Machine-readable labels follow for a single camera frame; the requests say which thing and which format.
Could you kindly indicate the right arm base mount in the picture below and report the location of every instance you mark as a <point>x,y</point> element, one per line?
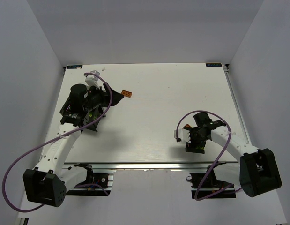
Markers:
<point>210,184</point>

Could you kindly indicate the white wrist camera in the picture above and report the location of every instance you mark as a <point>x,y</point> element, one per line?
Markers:
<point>182,134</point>
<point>91,80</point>

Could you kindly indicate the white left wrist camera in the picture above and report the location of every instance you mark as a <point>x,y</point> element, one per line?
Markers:
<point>91,80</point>

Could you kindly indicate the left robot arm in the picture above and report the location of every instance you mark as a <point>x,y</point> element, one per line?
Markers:
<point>48,183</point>

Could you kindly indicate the aluminium table edge rail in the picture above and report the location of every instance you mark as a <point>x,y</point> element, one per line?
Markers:
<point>150,166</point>

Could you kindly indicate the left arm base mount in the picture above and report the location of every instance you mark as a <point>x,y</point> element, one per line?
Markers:
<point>83,180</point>

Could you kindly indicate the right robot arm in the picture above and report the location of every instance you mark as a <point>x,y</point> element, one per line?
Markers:
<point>241,164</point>

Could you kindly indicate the right side table rail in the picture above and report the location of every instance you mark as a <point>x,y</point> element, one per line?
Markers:
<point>236,103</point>

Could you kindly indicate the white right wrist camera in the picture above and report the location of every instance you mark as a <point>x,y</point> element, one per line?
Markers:
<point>182,134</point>

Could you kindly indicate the black slotted container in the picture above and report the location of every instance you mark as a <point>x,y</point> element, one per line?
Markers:
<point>73,113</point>

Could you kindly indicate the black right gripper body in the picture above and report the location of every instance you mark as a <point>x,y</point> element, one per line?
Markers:
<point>194,145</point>

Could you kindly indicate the blue corner sticker left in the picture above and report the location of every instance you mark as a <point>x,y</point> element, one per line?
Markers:
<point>74,67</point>

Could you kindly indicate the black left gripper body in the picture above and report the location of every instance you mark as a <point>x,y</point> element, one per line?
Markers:
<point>106,96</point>

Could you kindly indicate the brown lego brick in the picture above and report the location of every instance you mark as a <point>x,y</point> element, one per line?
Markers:
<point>126,93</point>

